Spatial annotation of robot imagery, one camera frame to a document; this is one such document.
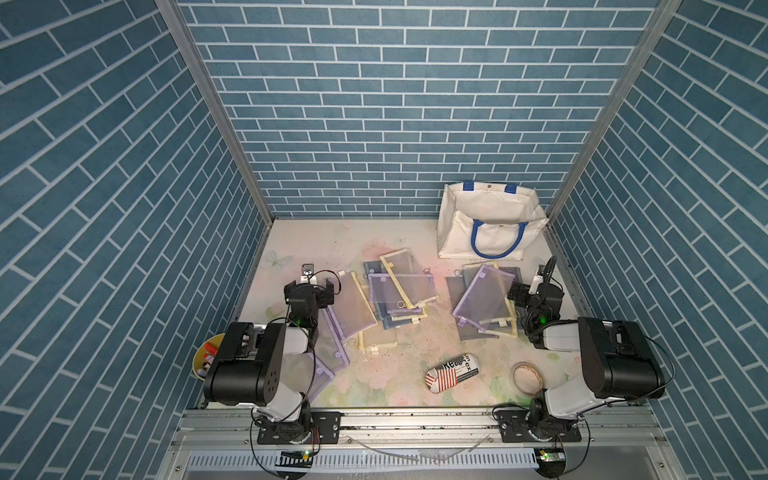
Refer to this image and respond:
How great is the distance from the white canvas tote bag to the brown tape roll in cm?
35

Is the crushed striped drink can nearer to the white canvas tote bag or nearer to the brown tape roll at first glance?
the brown tape roll

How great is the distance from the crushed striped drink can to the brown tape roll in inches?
4.4

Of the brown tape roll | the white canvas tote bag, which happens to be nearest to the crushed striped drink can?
the brown tape roll

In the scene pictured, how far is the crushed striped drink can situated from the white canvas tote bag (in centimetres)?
37

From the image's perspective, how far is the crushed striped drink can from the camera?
802mm

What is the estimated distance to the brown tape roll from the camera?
82 cm

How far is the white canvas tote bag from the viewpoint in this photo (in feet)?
3.09
